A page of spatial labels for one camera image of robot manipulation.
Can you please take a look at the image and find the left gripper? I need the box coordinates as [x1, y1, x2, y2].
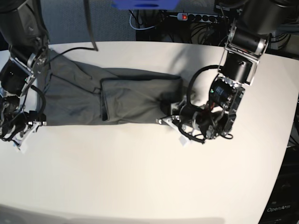
[156, 100, 206, 144]

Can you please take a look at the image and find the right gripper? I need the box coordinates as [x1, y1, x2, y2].
[12, 121, 47, 146]

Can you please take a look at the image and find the grey T-shirt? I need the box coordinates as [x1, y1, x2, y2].
[38, 50, 183, 126]

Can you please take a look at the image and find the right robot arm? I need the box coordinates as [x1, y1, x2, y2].
[0, 0, 107, 153]

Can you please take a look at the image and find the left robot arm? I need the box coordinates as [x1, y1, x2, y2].
[157, 0, 298, 144]

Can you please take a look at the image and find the black OpenArm box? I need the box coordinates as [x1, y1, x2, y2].
[259, 147, 299, 224]

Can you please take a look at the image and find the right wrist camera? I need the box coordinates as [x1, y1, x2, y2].
[13, 140, 28, 154]

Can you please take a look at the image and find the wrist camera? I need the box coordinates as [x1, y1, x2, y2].
[179, 135, 191, 147]
[13, 140, 28, 154]

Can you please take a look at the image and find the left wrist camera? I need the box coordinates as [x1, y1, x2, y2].
[179, 135, 191, 147]

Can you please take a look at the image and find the black cable on floor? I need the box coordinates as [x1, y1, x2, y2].
[14, 0, 28, 49]

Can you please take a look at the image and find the white cable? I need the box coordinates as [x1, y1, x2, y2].
[128, 10, 157, 30]

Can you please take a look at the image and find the blue plastic mount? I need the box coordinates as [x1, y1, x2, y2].
[113, 0, 179, 10]

